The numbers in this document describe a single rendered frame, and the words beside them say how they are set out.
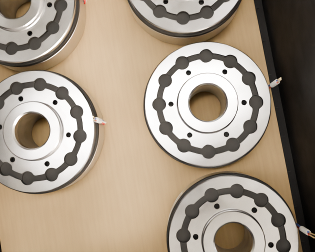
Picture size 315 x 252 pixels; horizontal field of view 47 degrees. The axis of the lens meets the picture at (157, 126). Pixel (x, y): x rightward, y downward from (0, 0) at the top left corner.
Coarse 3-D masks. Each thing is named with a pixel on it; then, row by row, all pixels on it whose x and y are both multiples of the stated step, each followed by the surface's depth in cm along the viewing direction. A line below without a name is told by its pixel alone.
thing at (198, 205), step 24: (192, 192) 28; (216, 192) 29; (240, 192) 28; (264, 192) 28; (192, 216) 29; (264, 216) 28; (288, 216) 28; (168, 240) 28; (192, 240) 28; (288, 240) 28
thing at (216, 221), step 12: (216, 216) 28; (228, 216) 28; (240, 216) 28; (252, 216) 28; (204, 228) 28; (216, 228) 28; (252, 228) 27; (204, 240) 28; (252, 240) 28; (264, 240) 27
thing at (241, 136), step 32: (160, 64) 29; (192, 64) 29; (224, 64) 29; (256, 64) 29; (160, 96) 29; (256, 96) 29; (160, 128) 29; (256, 128) 29; (192, 160) 28; (224, 160) 28
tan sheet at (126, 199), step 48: (96, 0) 33; (96, 48) 33; (144, 48) 33; (240, 48) 32; (96, 96) 32; (192, 96) 32; (144, 144) 32; (0, 192) 32; (96, 192) 32; (144, 192) 32; (288, 192) 31; (0, 240) 32; (48, 240) 32; (96, 240) 32; (144, 240) 31; (240, 240) 31
